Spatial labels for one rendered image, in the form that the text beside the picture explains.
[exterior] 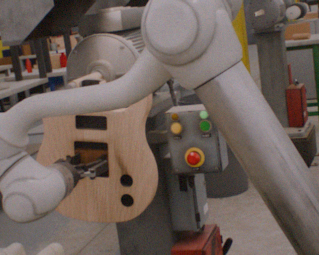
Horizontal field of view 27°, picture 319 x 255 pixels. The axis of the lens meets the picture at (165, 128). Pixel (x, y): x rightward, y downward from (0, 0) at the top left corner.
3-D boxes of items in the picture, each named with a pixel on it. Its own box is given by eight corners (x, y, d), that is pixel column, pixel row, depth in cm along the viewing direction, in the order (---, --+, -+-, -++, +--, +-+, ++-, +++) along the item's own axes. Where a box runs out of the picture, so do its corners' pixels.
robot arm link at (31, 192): (77, 188, 158) (38, 148, 159) (47, 209, 144) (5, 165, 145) (50, 217, 162) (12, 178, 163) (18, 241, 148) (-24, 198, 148)
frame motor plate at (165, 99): (121, 103, 257) (119, 93, 256) (181, 97, 249) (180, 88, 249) (83, 123, 223) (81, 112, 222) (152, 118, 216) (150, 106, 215)
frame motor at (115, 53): (114, 97, 253) (104, 29, 248) (183, 91, 244) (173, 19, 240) (69, 120, 215) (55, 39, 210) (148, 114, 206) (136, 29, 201)
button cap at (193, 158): (190, 163, 207) (188, 150, 206) (202, 162, 206) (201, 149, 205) (187, 166, 203) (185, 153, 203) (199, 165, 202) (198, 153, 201)
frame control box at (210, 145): (178, 172, 234) (168, 99, 229) (239, 169, 227) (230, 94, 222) (158, 195, 211) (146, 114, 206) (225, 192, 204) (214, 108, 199)
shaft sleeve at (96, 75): (95, 70, 206) (104, 76, 206) (90, 77, 207) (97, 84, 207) (71, 78, 189) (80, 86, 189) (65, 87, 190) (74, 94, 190)
